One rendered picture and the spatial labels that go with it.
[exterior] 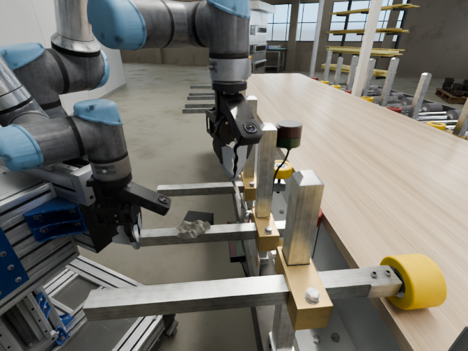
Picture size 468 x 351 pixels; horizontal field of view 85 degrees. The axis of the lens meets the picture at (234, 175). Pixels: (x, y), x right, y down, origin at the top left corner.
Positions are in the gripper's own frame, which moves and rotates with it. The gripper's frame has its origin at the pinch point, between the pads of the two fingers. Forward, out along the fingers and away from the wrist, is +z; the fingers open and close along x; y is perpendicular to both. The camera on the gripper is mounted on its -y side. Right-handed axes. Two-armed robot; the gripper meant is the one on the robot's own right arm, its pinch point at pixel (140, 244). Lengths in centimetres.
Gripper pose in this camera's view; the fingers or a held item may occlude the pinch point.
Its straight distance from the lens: 70.5
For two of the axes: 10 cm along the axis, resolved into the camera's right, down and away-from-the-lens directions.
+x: 0.9, 4.8, -8.7
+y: -10.0, 0.4, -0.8
